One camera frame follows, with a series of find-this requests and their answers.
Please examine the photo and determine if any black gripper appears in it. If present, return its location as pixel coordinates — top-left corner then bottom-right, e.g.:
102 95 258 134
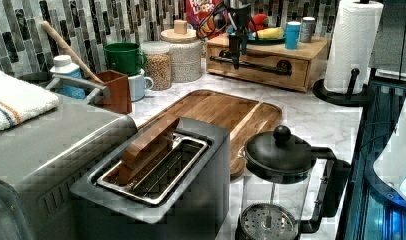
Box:
227 4 251 69

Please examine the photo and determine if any wooden drawer with black handle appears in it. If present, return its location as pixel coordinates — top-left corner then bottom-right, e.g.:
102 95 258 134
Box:
206 45 310 92

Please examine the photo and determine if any wooden drawer box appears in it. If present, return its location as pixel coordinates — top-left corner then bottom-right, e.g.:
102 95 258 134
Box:
206 34 329 92

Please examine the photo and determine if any teal plate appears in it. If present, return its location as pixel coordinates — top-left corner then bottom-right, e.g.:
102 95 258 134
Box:
247 32 285 45

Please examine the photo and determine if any red bell pepper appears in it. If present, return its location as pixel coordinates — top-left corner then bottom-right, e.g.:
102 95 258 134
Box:
248 13 269 32

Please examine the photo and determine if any yellow banana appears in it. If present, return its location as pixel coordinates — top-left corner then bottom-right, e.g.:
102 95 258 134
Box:
253 27 284 39

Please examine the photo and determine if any red cereal box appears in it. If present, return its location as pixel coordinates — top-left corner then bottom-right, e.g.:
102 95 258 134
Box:
185 0 227 39

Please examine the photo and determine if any blue cup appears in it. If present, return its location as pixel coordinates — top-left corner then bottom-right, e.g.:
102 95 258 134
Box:
285 21 301 50

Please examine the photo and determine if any white ceramic canister wooden lid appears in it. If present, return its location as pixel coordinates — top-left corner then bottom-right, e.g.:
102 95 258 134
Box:
161 20 202 83

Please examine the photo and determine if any grey metal shaker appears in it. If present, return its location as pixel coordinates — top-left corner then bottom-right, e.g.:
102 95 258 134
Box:
300 17 315 43

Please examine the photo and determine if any wooden cutting board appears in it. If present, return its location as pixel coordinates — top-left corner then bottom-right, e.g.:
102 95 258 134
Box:
139 90 282 179

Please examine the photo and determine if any glass jar of grains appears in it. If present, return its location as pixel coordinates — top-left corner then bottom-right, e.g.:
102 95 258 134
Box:
141 41 171 91

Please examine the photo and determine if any white mug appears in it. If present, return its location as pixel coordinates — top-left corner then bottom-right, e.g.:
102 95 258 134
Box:
128 69 154 102

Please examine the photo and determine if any green mug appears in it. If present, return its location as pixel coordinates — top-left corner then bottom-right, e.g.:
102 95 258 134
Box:
104 42 147 76

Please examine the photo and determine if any white paper towel roll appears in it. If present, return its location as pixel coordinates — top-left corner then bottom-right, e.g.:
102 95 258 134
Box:
324 0 383 94

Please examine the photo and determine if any brown wooden utensil holder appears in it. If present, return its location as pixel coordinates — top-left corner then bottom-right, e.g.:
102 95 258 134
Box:
96 70 132 114

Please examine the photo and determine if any black paper towel holder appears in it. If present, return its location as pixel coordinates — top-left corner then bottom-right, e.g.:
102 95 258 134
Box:
312 68 375 107

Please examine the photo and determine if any wooden toast slice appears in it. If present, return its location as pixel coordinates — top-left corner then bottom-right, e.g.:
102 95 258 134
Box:
116 114 179 186

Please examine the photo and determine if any black glass french press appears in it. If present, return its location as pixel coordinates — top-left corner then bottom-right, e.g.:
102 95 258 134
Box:
235 125 351 240

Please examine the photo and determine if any wooden spoon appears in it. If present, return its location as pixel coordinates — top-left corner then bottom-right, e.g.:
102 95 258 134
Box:
41 21 103 84

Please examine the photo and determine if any grey toaster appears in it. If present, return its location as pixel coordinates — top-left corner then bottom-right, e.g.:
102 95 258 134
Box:
70 117 230 240

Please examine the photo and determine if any white and blue bottle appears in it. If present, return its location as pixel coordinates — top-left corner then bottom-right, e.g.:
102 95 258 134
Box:
50 55 85 99

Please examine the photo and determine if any white striped towel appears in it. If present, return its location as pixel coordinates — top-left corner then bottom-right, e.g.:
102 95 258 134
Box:
0 70 59 131

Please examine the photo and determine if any silver toaster oven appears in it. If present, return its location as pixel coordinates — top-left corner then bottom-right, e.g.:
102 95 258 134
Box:
0 93 136 240

